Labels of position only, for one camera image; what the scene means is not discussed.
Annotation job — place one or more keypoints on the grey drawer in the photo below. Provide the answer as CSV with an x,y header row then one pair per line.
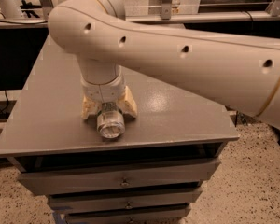
x,y
129,216
124,199
119,176

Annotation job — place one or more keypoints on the grey drawer cabinet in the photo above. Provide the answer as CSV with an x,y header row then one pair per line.
x,y
45,131

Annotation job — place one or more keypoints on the top grey drawer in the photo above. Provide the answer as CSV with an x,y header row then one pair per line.
x,y
119,176

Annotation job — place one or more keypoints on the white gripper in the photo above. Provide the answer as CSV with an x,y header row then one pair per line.
x,y
103,92

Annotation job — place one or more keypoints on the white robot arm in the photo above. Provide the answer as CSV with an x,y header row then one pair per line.
x,y
238,71

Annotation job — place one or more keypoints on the grey metal rail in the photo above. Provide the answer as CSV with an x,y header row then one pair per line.
x,y
140,18

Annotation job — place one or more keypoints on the white pipe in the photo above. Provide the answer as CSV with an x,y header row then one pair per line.
x,y
11,9

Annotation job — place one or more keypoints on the centre metal bracket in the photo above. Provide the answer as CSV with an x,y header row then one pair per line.
x,y
166,8

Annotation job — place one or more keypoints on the bottom grey drawer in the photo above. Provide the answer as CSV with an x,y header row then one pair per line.
x,y
129,216

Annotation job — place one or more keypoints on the middle grey drawer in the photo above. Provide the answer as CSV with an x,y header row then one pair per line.
x,y
124,199

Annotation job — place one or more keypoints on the silver green 7up can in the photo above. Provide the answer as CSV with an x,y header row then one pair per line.
x,y
110,121

